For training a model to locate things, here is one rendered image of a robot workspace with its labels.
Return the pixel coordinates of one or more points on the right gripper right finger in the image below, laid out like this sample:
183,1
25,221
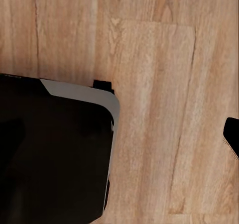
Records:
231,133

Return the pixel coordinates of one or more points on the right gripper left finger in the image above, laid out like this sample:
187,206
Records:
12,133

